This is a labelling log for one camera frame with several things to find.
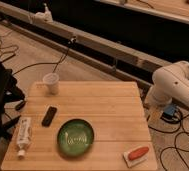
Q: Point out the black remote control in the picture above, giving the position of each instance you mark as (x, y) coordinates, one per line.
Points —
(49, 116)

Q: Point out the white sponge pad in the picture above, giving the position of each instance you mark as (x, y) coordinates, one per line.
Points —
(136, 161)

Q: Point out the long wooden beam rail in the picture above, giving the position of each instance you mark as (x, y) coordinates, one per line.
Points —
(106, 28)

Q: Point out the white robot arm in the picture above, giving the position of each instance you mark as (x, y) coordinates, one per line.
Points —
(170, 82)

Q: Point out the blue box on floor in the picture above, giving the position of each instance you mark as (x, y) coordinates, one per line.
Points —
(169, 111)

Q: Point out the green ceramic bowl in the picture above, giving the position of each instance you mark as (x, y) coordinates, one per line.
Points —
(75, 137)

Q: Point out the white tube with label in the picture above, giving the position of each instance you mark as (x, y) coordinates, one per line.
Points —
(24, 136)

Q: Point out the white plastic cup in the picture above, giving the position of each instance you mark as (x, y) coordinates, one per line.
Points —
(51, 80)

